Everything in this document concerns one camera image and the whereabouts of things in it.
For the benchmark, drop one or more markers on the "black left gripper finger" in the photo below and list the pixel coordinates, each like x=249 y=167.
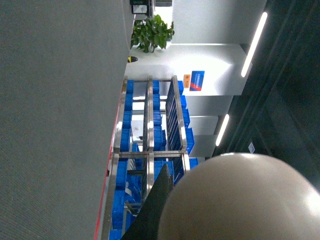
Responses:
x=146 y=224

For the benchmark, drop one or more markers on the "beige plastic dustpan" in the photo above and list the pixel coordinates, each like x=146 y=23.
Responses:
x=241 y=196

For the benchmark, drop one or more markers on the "stainless steel roller shelf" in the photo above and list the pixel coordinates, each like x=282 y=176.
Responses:
x=150 y=130

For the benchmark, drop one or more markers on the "yellow black striped bollard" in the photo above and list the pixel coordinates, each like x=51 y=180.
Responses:
x=132 y=59

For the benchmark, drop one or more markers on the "potted green plant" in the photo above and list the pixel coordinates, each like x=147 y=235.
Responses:
x=151 y=33

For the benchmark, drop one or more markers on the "orange wall sign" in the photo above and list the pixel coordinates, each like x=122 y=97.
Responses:
x=186 y=81

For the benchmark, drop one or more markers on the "blue wall sign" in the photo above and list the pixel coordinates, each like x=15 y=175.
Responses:
x=196 y=81

